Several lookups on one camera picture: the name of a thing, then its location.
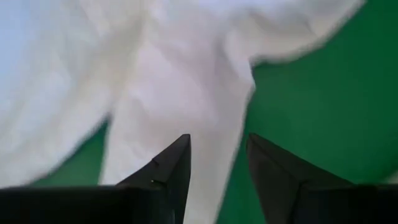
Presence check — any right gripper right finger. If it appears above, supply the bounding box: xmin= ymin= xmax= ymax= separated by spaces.
xmin=246 ymin=133 xmax=358 ymax=224

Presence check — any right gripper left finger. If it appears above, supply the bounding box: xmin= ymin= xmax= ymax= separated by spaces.
xmin=116 ymin=134 xmax=192 ymax=224

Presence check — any white shirt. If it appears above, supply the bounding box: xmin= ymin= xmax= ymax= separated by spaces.
xmin=0 ymin=0 xmax=366 ymax=224

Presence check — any green table mat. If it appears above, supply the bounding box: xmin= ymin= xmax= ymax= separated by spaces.
xmin=30 ymin=0 xmax=398 ymax=224

